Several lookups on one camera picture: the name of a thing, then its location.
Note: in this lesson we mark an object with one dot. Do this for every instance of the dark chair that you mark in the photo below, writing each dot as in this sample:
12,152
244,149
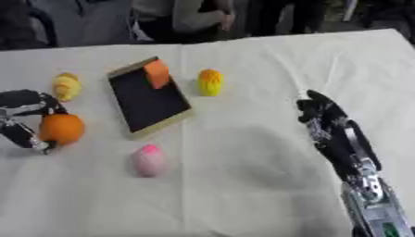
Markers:
32,24

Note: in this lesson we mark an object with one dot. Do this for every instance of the pale yellow toy fruit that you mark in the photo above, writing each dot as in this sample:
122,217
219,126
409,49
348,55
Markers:
66,87

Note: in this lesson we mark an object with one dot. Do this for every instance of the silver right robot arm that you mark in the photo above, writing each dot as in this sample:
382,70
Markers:
378,209

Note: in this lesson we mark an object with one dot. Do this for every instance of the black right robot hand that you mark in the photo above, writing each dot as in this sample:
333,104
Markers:
331,129

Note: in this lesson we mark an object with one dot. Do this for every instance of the tan box with black inside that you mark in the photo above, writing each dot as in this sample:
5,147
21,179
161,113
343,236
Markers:
149,98

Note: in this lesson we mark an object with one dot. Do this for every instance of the yellow and orange toy fruit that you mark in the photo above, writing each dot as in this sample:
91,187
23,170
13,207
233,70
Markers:
210,82

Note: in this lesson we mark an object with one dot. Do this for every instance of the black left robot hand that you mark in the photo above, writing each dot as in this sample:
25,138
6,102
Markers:
21,100

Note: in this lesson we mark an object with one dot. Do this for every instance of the pink toy peach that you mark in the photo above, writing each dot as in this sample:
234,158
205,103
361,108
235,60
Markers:
148,160

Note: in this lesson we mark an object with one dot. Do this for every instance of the orange block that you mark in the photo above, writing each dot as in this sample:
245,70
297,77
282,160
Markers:
157,74

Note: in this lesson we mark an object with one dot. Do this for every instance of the person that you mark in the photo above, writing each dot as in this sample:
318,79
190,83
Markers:
183,18

